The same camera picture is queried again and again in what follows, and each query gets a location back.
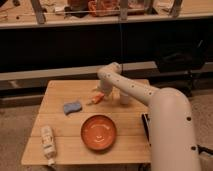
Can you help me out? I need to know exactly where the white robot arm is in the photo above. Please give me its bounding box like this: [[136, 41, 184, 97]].
[[97, 62, 201, 171]]

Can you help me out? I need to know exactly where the white ceramic cup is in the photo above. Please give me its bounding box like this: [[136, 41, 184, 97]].
[[119, 91, 130, 105]]

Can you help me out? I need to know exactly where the blue sponge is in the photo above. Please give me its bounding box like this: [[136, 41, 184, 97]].
[[63, 101, 82, 115]]

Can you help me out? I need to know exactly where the orange plate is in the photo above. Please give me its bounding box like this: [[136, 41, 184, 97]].
[[81, 115, 117, 151]]

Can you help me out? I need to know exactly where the wooden folding table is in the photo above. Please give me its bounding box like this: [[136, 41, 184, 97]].
[[21, 78, 173, 167]]

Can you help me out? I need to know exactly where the black white striped block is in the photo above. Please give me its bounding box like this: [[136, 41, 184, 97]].
[[141, 113, 150, 144]]

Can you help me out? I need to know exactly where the orange cloth on shelf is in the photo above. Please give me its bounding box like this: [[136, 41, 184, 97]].
[[88, 0, 120, 17]]

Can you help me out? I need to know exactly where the white tube bottle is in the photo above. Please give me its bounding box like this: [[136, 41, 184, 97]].
[[41, 125, 57, 166]]

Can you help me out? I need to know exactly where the long wooden workbench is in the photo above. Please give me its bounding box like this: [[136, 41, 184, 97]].
[[0, 0, 213, 29]]

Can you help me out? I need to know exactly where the black cable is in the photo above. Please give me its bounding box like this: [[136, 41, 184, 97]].
[[197, 144, 213, 157]]

